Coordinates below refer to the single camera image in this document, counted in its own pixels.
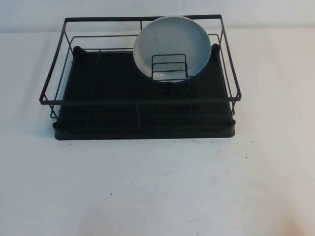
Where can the pale blue round plate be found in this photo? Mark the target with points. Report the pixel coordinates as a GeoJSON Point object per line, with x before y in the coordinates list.
{"type": "Point", "coordinates": [172, 37]}

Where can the black plastic drip tray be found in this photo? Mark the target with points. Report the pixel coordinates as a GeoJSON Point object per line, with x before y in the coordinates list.
{"type": "Point", "coordinates": [110, 81]}

